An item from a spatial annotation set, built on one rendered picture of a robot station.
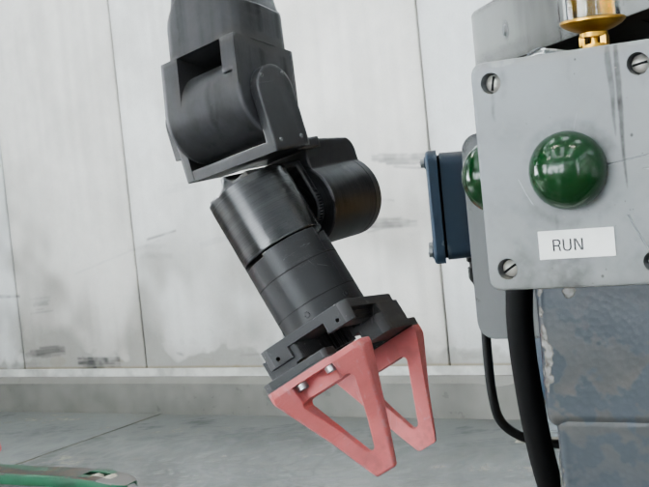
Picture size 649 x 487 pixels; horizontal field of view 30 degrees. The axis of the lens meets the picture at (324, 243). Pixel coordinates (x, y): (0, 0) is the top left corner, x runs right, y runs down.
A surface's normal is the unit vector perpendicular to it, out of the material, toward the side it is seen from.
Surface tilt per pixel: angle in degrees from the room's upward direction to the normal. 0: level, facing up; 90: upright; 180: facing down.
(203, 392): 90
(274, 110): 79
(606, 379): 90
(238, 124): 127
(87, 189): 90
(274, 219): 74
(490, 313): 90
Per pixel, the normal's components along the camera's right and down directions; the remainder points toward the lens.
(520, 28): -0.98, 0.11
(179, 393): -0.50, 0.10
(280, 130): 0.77, -0.23
